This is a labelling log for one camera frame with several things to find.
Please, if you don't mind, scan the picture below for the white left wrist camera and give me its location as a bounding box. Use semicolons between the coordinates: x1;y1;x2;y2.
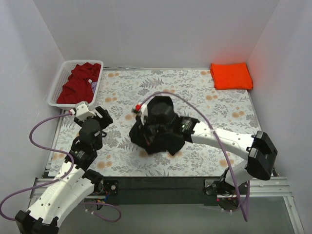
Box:
69;101;96;121

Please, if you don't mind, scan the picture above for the red t-shirt in basket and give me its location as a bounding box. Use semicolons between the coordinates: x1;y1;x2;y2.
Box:
57;62;101;104

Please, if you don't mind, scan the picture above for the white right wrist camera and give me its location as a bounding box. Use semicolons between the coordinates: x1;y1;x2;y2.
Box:
132;103;148;125

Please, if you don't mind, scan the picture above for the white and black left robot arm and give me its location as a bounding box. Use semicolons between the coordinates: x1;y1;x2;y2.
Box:
15;102;113;234

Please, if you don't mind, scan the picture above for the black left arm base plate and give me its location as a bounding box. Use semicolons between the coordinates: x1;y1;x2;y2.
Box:
75;179;120;196

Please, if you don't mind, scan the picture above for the floral patterned table mat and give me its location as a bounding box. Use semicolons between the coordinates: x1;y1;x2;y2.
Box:
47;69;277;177

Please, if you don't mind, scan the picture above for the black t-shirt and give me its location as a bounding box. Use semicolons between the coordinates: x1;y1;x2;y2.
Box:
129;117;185;156

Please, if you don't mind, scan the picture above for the white plastic laundry basket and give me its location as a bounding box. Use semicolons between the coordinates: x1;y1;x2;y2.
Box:
47;59;104;110

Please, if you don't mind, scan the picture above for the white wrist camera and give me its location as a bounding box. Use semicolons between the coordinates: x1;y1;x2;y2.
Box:
132;103;148;125
69;101;96;121

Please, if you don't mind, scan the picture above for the folded orange t-shirt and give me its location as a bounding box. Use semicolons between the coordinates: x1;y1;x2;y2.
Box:
210;63;254;90

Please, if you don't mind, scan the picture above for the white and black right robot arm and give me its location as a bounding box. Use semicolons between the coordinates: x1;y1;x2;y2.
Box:
134;96;277;194

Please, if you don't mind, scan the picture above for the aluminium front rail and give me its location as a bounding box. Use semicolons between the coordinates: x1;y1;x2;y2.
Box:
30;176;293;199

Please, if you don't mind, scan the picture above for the lavender garment in basket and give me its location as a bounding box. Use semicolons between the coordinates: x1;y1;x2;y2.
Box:
88;79;98;94

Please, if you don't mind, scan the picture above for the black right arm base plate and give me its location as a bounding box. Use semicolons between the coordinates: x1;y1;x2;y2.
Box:
204;179;237;196

